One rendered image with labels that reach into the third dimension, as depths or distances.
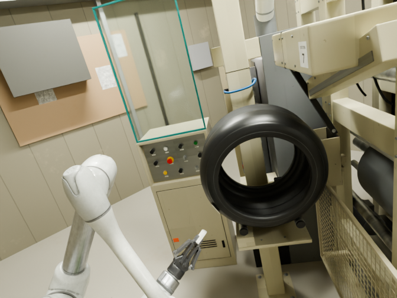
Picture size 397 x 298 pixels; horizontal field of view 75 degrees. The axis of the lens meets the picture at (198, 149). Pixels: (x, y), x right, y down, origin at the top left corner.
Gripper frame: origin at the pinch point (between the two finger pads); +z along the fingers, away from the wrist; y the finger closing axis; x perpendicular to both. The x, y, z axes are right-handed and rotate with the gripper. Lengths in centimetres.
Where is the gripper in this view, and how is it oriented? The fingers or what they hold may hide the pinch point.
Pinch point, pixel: (200, 236)
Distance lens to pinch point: 127.7
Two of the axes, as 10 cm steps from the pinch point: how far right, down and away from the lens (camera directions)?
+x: 4.2, -1.5, -8.9
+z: 6.0, -7.0, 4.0
